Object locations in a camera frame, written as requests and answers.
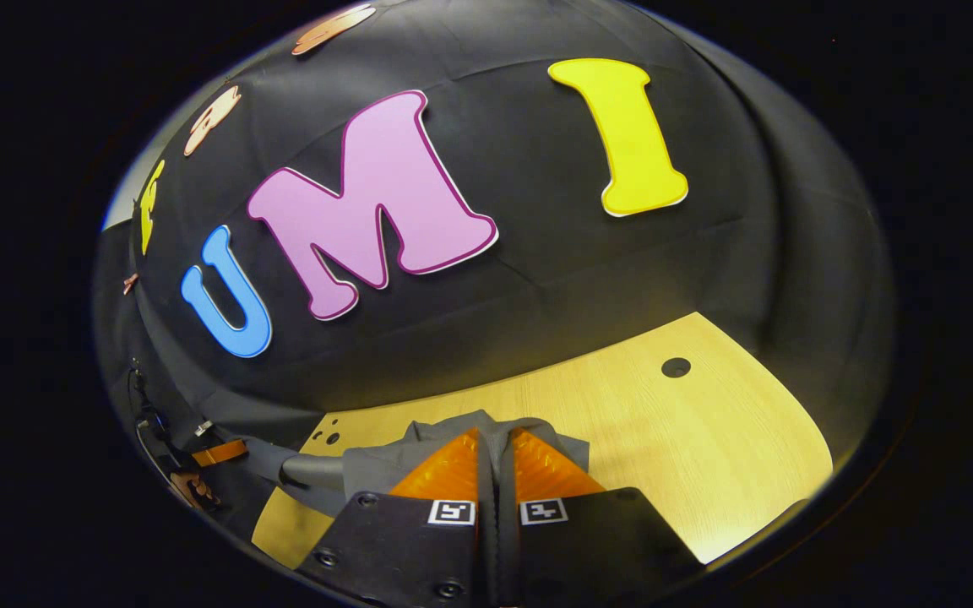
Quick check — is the black backdrop cloth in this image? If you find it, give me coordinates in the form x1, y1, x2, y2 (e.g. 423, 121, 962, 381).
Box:
94, 0, 897, 478

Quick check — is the grey polo shirt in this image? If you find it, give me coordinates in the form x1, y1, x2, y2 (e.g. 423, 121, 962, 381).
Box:
242, 410, 590, 518

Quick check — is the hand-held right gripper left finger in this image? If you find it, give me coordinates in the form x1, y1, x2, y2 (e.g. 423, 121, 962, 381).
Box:
296, 426, 482, 608

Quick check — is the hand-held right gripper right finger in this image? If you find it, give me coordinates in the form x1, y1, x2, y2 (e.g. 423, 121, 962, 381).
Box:
499, 426, 707, 608

